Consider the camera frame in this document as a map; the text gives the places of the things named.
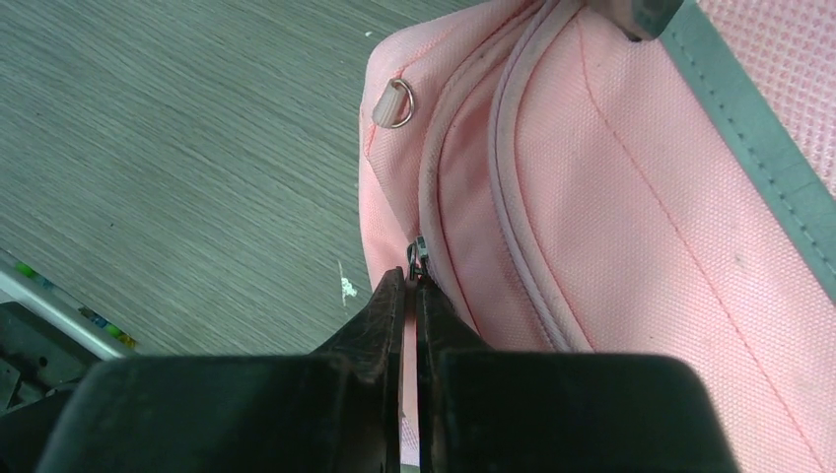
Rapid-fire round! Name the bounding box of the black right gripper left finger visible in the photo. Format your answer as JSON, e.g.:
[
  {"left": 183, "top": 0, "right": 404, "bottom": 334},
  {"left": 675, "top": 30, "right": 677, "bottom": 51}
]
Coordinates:
[{"left": 37, "top": 268, "right": 406, "bottom": 472}]

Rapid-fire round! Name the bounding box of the pink student backpack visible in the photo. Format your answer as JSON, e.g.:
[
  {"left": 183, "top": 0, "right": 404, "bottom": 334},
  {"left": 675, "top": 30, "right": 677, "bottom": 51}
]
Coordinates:
[{"left": 359, "top": 1, "right": 835, "bottom": 472}]

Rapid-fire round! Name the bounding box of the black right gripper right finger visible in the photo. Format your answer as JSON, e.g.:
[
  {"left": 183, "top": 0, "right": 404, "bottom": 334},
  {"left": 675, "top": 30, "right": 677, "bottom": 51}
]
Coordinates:
[{"left": 415, "top": 277, "right": 737, "bottom": 472}]

